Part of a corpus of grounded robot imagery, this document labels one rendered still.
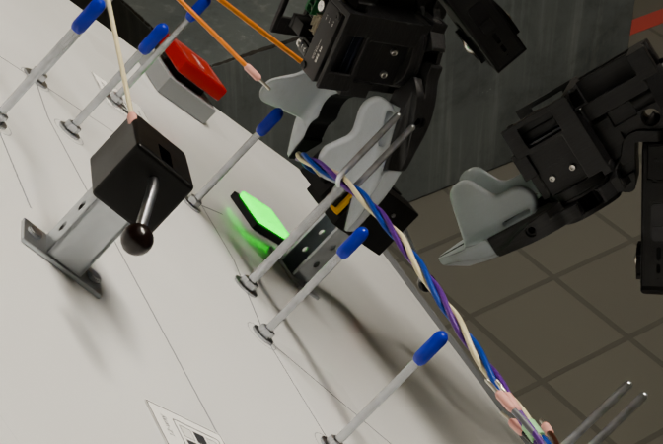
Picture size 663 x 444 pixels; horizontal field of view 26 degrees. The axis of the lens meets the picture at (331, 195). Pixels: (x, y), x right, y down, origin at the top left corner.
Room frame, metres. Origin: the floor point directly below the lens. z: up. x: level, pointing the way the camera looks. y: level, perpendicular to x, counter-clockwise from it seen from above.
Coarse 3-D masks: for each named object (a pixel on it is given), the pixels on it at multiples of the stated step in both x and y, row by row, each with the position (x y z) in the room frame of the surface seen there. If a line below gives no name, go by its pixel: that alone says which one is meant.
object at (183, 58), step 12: (168, 48) 1.00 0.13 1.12; (180, 48) 1.00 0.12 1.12; (168, 60) 1.00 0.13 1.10; (180, 60) 0.98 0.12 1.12; (192, 60) 0.99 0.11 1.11; (204, 60) 1.03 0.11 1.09; (180, 72) 0.97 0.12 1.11; (192, 72) 0.98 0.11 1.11; (204, 72) 0.98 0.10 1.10; (192, 84) 0.99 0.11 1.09; (204, 84) 0.98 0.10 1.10; (216, 84) 0.98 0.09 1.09; (216, 96) 0.98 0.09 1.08
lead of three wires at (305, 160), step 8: (296, 152) 0.75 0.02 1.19; (304, 152) 0.74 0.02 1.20; (296, 160) 0.75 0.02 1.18; (304, 160) 0.73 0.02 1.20; (312, 160) 0.72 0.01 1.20; (320, 160) 0.72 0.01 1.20; (312, 168) 0.77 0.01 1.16; (320, 168) 0.71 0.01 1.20; (328, 168) 0.71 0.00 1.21; (320, 176) 0.77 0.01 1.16; (328, 176) 0.70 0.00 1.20; (344, 176) 0.70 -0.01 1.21
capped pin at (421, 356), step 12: (432, 336) 0.55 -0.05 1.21; (444, 336) 0.55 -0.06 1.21; (420, 348) 0.55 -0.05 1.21; (432, 348) 0.54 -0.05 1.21; (420, 360) 0.54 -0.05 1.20; (408, 372) 0.54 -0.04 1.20; (396, 384) 0.54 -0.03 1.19; (384, 396) 0.53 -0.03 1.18; (372, 408) 0.53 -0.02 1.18; (360, 420) 0.53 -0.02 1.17; (348, 432) 0.53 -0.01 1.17
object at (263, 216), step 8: (240, 200) 0.82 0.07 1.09; (248, 200) 0.82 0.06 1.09; (256, 200) 0.83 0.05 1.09; (240, 208) 0.82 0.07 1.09; (248, 208) 0.82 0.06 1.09; (256, 208) 0.82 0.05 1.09; (264, 208) 0.83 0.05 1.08; (248, 216) 0.81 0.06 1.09; (256, 216) 0.81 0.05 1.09; (264, 216) 0.81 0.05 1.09; (272, 216) 0.83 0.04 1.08; (256, 224) 0.80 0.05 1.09; (264, 224) 0.81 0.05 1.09; (272, 224) 0.81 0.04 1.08; (280, 224) 0.82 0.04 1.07; (264, 232) 0.80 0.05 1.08; (272, 232) 0.81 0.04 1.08; (280, 232) 0.81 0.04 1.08; (272, 240) 0.81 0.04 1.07; (280, 240) 0.81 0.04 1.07
